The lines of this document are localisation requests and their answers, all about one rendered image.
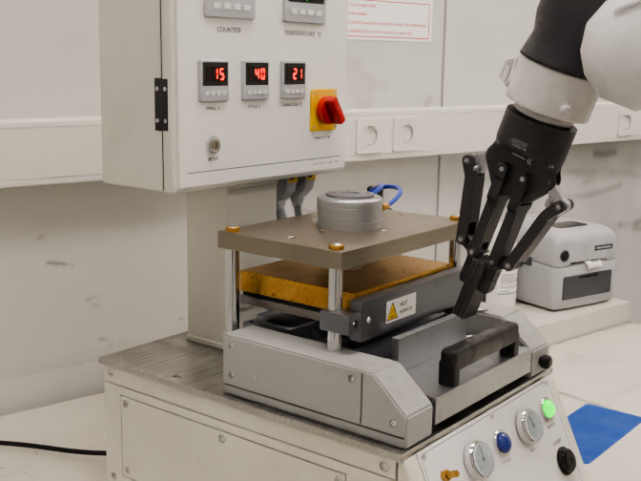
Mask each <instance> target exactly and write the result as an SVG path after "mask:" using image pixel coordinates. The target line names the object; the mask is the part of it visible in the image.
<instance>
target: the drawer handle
mask: <svg viewBox="0 0 641 481"><path fill-rule="evenodd" d="M519 336H520V333H519V325H518V324H517V323H515V322H511V321H504V322H502V323H500V324H496V325H494V326H493V327H491V328H488V329H486V330H484V331H482V332H479V333H477V334H475V335H473V336H470V337H468V338H466V339H464V340H462V341H460V342H458V343H456V344H454V345H450V346H448V347H446V348H444V349H443V350H442V352H441V360H440V362H439V384H440V385H443V386H447V387H457V386H458V385H459V380H460V369H462V368H464V367H466V366H469V365H471V364H473V363H475V362H477V361H479V360H481V359H483V358H485V357H486V356H489V355H491V354H493V353H495V352H497V351H499V350H500V353H501V354H505V355H509V356H513V357H514V356H516V355H518V352H519Z"/></svg>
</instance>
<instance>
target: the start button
mask: <svg viewBox="0 0 641 481"><path fill-rule="evenodd" d="M560 459H561V464H562V466H563V468H564V470H565V471H566V472H572V471H574V470H575V468H576V458H575V455H574V453H573V452H572V451H571V450H570V449H562V450H561V454H560Z"/></svg>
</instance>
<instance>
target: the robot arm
mask: <svg viewBox="0 0 641 481"><path fill-rule="evenodd" d="M499 77H500V78H501V80H502V81H503V82H504V84H505V85H506V87H507V91H506V95H507V97H509V98H510V99H511V100H513V101H514V102H515V103H514V104H508V105H507V108H506V111H505V113H504V116H503V119H502V121H501V124H500V126H499V129H498V132H497V134H496V139H495V141H494V142H493V144H492V145H491V146H489V147H488V148H487V150H486V152H485V153H483V154H471V155H465V156H463V159H462V162H463V167H464V173H465V181H464V188H463V194H462V201H461V208H460V215H459V221H458V228H457V235H456V242H458V243H459V244H461V245H462V246H463V247H464V248H465V249H466V252H467V256H466V259H465V263H464V266H463V268H462V271H461V273H460V281H462V282H464V285H463V287H462V290H461V292H460V295H459V297H458V300H457V302H456V304H455V306H454V309H453V312H452V313H453V314H455V315H456V316H458V317H460V318H461V319H463V320H464V319H466V318H468V317H471V316H473V315H476V313H477V311H478V309H479V306H480V304H481V301H482V299H483V296H484V295H485V294H487V293H490V292H492V291H493V290H494V288H495V285H496V283H497V281H498V279H499V277H500V274H501V272H502V270H503V269H505V270H506V271H512V270H514V269H517V268H520V267H522V266H523V265H524V263H525V262H526V261H527V259H528V258H529V256H530V255H531V253H532V252H533V251H534V249H535V248H536V247H537V245H538V244H539V243H540V241H541V240H542V239H543V237H544V236H545V235H546V233H547V232H548V230H549V229H550V228H551V226H552V225H553V224H554V222H556V221H557V219H558V218H559V217H561V216H562V215H564V214H566V212H568V211H569V210H571V209H572V208H573V206H574V202H573V200H572V199H566V197H565V195H564V194H563V192H562V190H561V189H560V187H559V185H560V183H561V169H562V166H563V164H564V162H565V160H566V158H567V155H568V153H569V149H570V147H571V144H572V142H573V140H574V138H575V136H576V134H577V131H578V130H577V128H576V127H575V126H574V125H573V124H586V123H588V122H589V119H590V116H591V114H592V111H593V109H594V107H595V104H596V102H597V100H598V97H599V96H600V98H603V99H605V100H607V101H609V102H612V103H614V104H617V105H620V106H622V107H625V108H627V109H630V110H632V111H635V112H637V111H640V110H641V0H540V2H539V4H538V6H537V10H536V15H535V21H534V27H533V31H532V33H531V34H530V36H529V37H528V39H527V41H526V43H525V44H524V46H523V47H522V49H521V50H520V55H519V56H518V57H516V58H512V59H508V60H505V63H504V66H503V68H502V70H501V72H500V76H499ZM487 168H488V172H489V177H490V182H491V185H490V187H489V190H488V193H487V195H486V197H487V201H486V205H485V207H484V210H483V212H482V215H481V217H480V219H479V216H480V209H481V203H482V196H483V190H484V183H485V171H486V169H487ZM546 194H548V199H547V200H546V202H545V207H546V209H545V210H543V211H542V212H541V213H540V214H539V216H538V217H537V218H536V219H535V221H534V222H533V223H532V224H531V226H530V227H529V228H528V230H527V231H526V233H525V234H524V235H523V237H522V238H521V239H520V241H519V242H518V243H517V245H516V246H515V247H514V249H513V250H512V248H513V245H514V243H515V241H516V239H517V237H518V234H519V232H520V229H521V227H522V224H523V222H524V219H525V217H526V214H527V211H528V210H529V209H530V208H531V205H532V203H533V202H534V201H535V200H537V199H539V198H541V197H543V196H544V195H546ZM508 200H509V202H508V204H507V201H508ZM506 204H507V213H506V215H505V218H504V220H503V223H502V225H501V228H500V230H499V233H498V235H497V238H496V241H495V242H494V245H493V247H492V250H491V252H490V255H484V254H486V253H488V252H489V251H490V250H488V247H489V245H490V243H491V240H492V238H493V235H494V233H495V230H496V228H497V225H498V223H499V220H500V218H501V216H502V214H503V211H504V209H505V206H506ZM511 250H512V252H511Z"/></svg>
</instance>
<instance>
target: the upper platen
mask: <svg viewBox="0 0 641 481"><path fill-rule="evenodd" d="M451 267H452V264H451V263H448V262H443V261H433V260H427V259H421V258H415V257H409V256H404V255H397V256H393V257H390V258H386V259H382V260H379V261H373V262H370V263H366V264H363V265H359V266H355V267H352V268H348V269H344V270H343V292H342V308H343V309H347V310H350V305H351V300H354V299H357V298H359V297H362V296H365V295H368V294H371V293H374V292H378V291H381V290H384V289H386V288H389V287H392V286H395V285H398V284H401V283H405V282H410V281H413V280H416V279H419V278H421V277H424V276H428V275H431V274H434V273H437V272H440V271H443V270H446V269H448V268H451ZM240 290H242V291H243V294H241V295H240V302H241V303H247V304H250V305H254V306H259V307H263V308H267V309H271V310H276V311H279V312H283V313H288V314H292V315H296V316H300V317H304V318H308V319H312V320H317V321H319V320H320V311H321V310H322V309H324V308H327V307H328V268H326V267H321V266H316V265H311V264H306V263H300V262H295V261H286V260H282V261H275V262H271V263H266V264H263V265H259V266H255V267H251V268H247V269H243V270H240Z"/></svg>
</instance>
